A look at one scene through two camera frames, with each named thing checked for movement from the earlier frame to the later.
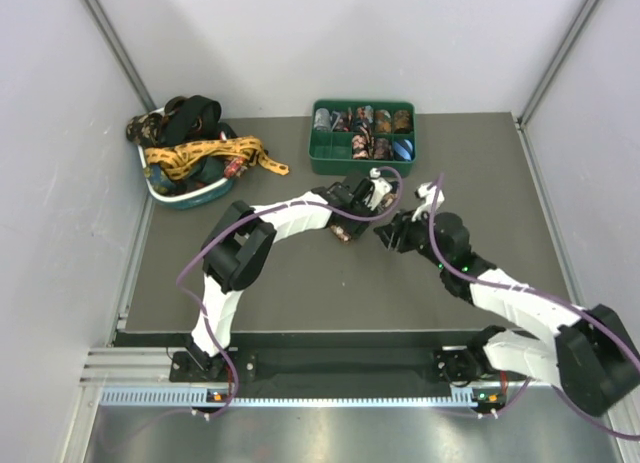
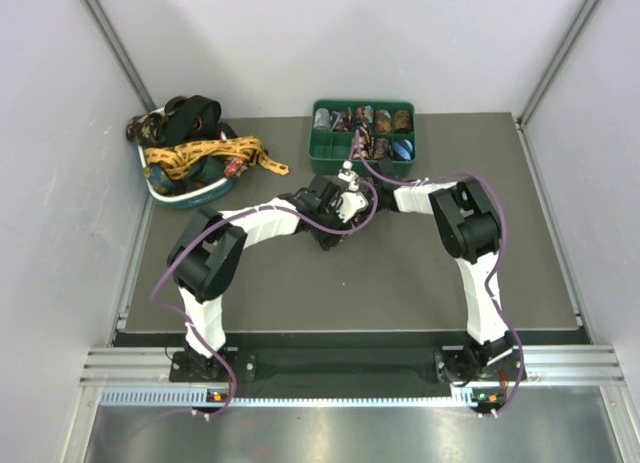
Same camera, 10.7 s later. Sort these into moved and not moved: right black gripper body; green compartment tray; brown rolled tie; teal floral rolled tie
Moved: right black gripper body
Not moved: green compartment tray; brown rolled tie; teal floral rolled tie
